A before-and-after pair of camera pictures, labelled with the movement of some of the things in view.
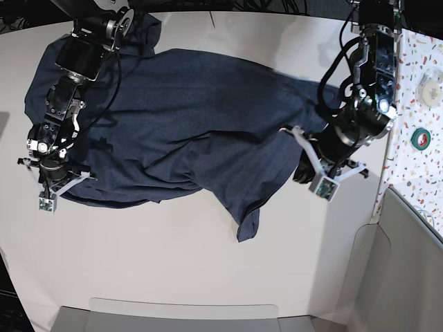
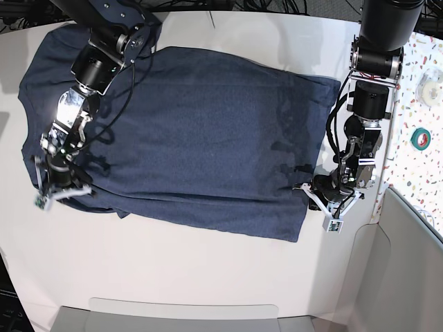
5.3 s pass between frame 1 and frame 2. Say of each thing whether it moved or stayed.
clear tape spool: stayed
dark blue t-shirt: moved
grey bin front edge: stayed
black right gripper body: moved
